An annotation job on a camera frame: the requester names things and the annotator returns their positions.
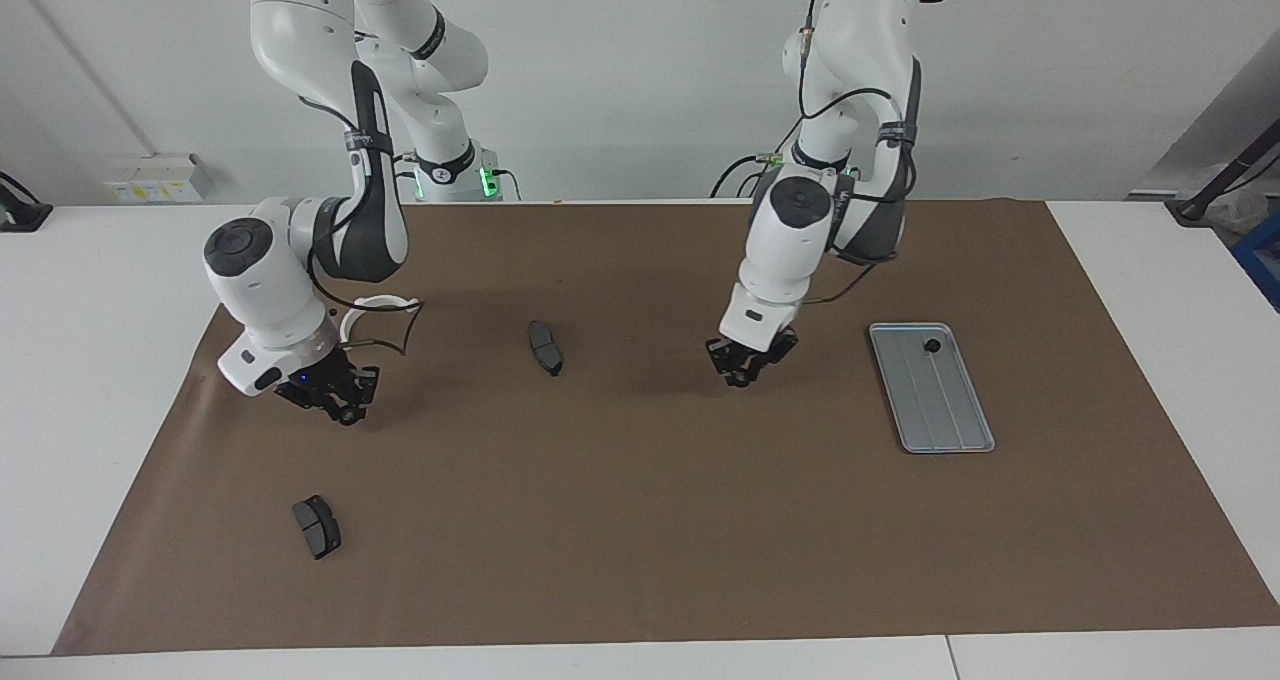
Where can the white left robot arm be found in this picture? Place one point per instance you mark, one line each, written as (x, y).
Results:
(790, 240)

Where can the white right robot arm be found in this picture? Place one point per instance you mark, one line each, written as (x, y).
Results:
(260, 280)

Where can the black table clamp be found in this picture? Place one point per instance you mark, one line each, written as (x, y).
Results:
(20, 212)

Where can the black stand pole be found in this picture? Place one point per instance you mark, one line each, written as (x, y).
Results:
(1225, 178)

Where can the blue crate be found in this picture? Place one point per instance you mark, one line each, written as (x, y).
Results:
(1262, 260)

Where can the silver metal tray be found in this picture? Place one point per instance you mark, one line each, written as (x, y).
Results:
(940, 410)

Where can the white curved plastic bracket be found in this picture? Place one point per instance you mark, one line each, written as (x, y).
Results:
(385, 301)

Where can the brown table mat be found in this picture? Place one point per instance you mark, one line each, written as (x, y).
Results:
(650, 520)

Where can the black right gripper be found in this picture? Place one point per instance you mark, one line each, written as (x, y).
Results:
(322, 372)

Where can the white power strip box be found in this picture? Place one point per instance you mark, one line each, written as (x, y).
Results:
(155, 180)

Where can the dark grey brake pad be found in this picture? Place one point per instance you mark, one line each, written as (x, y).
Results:
(545, 348)
(318, 528)

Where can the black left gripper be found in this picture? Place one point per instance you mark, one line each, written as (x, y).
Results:
(755, 348)

